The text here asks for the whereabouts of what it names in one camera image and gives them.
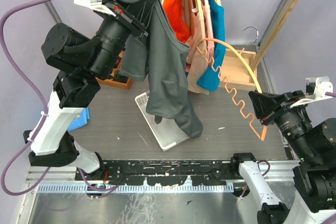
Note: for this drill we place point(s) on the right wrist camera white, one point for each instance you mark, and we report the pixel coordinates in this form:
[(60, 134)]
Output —
[(317, 89)]

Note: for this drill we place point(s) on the beige t shirt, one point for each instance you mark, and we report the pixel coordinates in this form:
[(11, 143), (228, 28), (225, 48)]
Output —
[(194, 18)]

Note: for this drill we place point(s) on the wooden compartment tray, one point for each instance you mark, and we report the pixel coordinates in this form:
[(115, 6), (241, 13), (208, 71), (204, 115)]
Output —
[(111, 82)]

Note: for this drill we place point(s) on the rolled dark green sock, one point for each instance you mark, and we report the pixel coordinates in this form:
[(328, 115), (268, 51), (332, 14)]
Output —
[(118, 77)]

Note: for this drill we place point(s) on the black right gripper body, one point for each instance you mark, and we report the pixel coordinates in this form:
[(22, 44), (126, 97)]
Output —
[(287, 117)]

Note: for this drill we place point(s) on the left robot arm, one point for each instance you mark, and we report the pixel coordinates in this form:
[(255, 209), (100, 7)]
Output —
[(82, 62)]

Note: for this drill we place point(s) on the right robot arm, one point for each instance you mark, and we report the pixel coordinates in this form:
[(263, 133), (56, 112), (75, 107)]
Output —
[(314, 176)]

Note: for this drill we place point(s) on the white plastic basket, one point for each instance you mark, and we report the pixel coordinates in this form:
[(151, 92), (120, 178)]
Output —
[(167, 133)]

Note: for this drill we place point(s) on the orange red t shirt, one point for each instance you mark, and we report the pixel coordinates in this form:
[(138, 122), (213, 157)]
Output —
[(174, 13)]

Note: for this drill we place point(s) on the teal blue t shirt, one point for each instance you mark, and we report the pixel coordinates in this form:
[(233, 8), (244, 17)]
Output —
[(209, 80)]

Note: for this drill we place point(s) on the white slotted cable duct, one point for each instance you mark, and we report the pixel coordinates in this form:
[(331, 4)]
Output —
[(125, 189)]

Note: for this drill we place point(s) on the dark grey t shirt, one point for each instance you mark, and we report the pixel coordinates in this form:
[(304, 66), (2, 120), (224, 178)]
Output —
[(161, 58)]

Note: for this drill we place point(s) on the blue patterned cloth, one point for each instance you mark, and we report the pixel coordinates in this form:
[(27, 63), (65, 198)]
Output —
[(80, 120)]

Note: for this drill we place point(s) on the wooden clothes rack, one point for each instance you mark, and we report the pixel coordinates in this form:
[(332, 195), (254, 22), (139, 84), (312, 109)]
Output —
[(252, 24)]

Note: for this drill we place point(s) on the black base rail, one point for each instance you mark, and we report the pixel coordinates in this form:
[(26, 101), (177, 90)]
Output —
[(165, 172)]

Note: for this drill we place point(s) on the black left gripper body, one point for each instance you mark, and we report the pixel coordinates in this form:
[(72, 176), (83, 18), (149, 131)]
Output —
[(124, 15)]

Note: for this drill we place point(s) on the pink t shirt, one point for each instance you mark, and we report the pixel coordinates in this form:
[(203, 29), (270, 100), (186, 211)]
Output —
[(208, 28)]

